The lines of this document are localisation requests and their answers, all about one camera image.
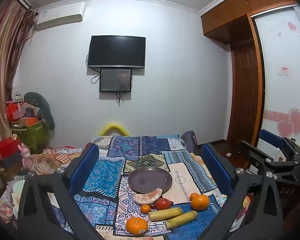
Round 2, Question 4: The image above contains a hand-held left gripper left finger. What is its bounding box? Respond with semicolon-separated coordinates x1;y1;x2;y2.
17;142;108;240

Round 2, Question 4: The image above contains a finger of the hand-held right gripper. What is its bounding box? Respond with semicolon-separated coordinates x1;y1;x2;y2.
260;129;300;161
239;141;300;181

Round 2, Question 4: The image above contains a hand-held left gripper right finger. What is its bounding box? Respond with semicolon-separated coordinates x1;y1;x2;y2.
201;143;285;240

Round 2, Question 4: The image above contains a large plain orange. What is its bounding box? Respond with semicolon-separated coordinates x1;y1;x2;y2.
191;194;210;211

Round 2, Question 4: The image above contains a red tomato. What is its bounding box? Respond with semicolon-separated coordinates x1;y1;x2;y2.
156;198;171;210

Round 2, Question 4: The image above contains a dark purple round plate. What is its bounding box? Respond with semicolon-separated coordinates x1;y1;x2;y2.
128;167;173;195

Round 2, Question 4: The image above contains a large orange with sticker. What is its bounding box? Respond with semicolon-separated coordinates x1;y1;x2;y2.
126;217;149;235

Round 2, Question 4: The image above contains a dark blue-grey cushion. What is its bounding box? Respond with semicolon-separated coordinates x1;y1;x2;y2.
180;131;198;153

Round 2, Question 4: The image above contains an orange striped cloth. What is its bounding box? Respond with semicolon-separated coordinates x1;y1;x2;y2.
31;147;85;175

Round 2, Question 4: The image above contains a white sliding door with hearts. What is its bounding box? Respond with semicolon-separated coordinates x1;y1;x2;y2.
251;5;300;145

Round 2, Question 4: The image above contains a peach fleece blanket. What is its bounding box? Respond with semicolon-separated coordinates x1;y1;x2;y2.
240;195;252;220

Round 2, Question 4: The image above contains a wooden room door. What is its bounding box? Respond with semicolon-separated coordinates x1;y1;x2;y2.
226;42;260;143

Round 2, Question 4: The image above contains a pink plush toy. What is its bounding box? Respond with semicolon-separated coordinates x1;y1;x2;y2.
20;143;34;170

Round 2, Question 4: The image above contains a green storage bag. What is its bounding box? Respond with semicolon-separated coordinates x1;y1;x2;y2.
11;120;50;153

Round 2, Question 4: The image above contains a blue patchwork blanket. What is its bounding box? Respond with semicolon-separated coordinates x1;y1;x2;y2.
72;134;240;240

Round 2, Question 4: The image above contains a peeled pomelo segment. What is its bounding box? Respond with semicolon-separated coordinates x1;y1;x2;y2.
133;188;163;205

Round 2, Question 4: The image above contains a grey U-shaped pillow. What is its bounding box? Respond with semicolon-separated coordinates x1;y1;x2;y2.
24;92;56;130

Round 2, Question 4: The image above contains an orange box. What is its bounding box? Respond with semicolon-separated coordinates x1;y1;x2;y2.
19;117;39;128

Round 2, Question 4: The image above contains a red box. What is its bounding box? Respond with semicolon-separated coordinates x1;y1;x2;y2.
0;137;23;160

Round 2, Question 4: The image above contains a floral bed sheet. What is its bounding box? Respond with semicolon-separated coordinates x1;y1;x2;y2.
0;180;25;225

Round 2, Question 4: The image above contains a red bag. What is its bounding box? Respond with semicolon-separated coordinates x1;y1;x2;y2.
6;102;23;122

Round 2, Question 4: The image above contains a wooden wardrobe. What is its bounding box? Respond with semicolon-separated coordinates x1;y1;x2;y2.
200;0;299;145

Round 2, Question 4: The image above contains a brown striped curtain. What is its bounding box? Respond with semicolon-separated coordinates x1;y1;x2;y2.
0;0;38;188

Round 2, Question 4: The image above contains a white air conditioner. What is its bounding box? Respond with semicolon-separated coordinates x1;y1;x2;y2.
35;2;86;32

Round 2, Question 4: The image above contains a black monitor cable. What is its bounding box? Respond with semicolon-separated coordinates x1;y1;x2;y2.
116;84;132;105

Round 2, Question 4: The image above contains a black television cable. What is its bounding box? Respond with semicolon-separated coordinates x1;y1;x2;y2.
86;54;102;85

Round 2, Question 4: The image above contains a small black wall monitor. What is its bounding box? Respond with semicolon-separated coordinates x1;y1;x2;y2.
99;68;133;93

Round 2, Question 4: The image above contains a black wall television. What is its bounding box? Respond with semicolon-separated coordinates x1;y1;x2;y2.
87;35;146;69

